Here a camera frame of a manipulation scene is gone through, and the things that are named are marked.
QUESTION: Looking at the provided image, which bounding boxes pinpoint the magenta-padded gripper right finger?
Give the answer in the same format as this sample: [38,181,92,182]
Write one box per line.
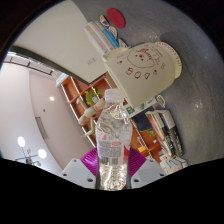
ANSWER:
[128,147,167,190]

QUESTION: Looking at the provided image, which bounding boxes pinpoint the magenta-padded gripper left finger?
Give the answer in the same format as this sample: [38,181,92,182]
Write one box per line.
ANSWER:
[59,148,100,190]

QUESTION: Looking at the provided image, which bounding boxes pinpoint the clear plastic water bottle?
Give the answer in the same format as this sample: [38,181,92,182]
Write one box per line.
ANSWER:
[94,88,133,191]

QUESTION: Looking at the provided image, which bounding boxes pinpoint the stack of dark books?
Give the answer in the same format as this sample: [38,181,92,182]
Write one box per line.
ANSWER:
[144,109,184,159]

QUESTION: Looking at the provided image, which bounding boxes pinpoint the round-bulb ceiling chandelier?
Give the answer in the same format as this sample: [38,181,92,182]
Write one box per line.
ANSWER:
[16,135,48,168]

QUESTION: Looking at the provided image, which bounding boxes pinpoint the dark blue chair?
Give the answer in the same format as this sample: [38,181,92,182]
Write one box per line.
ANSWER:
[133,111,154,133]

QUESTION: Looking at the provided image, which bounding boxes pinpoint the ceiling air vent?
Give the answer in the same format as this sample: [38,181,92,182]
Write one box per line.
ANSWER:
[34,116,49,140]

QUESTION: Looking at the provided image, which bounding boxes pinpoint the green-white drink carton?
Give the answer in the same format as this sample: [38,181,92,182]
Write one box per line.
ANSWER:
[125,97,158,118]

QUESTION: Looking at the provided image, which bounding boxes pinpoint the printed round sticker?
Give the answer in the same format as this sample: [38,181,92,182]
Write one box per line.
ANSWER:
[108,25,118,38]
[99,14,110,27]
[155,94,167,108]

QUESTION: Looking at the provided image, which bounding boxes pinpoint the brown wooden shelf unit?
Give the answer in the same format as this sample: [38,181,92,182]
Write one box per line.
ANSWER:
[59,74,164,164]

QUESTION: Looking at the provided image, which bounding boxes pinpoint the cream mug with red print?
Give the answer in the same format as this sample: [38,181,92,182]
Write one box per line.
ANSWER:
[101,41,184,109]

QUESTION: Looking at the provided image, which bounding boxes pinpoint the flat round red coaster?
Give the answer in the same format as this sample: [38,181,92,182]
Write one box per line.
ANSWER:
[106,7,127,29]

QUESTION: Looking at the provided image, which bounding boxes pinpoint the white wall outlet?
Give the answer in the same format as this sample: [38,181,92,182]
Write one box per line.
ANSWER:
[85,57,96,67]

